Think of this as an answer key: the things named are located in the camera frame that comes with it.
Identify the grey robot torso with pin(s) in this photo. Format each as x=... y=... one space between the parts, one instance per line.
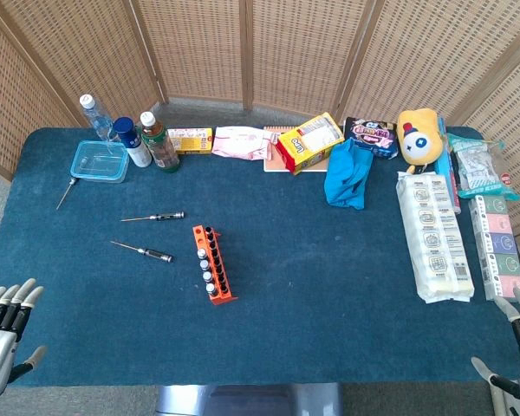
x=242 y=401

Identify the pastel tissue multipack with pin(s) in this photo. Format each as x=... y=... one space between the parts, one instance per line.
x=498 y=247

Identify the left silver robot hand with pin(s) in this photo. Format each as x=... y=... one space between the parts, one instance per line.
x=0 y=359

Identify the pink wipes pack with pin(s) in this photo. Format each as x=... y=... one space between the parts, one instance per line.
x=238 y=143

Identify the small black socket bit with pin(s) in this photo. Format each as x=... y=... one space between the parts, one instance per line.
x=211 y=238
x=213 y=246
x=215 y=255
x=209 y=230

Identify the blue table carpet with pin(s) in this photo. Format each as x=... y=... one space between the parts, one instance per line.
x=307 y=260

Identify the blue cloth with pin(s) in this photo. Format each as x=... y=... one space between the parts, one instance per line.
x=344 y=177

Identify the clear container blue rim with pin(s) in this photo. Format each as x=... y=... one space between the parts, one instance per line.
x=97 y=162

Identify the long blue box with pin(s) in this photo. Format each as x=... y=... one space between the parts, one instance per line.
x=444 y=167

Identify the green white snack bag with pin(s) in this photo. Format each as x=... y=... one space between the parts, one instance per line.
x=476 y=169

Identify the yellow plush toy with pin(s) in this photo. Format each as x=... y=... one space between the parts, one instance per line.
x=420 y=138

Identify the dark sanitary pad pack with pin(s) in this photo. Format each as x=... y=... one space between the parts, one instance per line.
x=372 y=134

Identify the white bottle blue cap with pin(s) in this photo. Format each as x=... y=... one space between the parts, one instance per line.
x=136 y=149

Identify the wicker folding screen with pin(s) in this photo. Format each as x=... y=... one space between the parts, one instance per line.
x=199 y=43

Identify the orange bit holder rack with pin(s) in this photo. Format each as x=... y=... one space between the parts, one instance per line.
x=223 y=299

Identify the small yellow box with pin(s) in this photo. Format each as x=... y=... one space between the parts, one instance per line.
x=190 y=141

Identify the green label tea bottle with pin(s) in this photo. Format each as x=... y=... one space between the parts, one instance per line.
x=160 y=147

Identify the clear water bottle white cap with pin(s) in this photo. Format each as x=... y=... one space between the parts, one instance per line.
x=96 y=117

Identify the long white wrapped pack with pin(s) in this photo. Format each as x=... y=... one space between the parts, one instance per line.
x=433 y=238

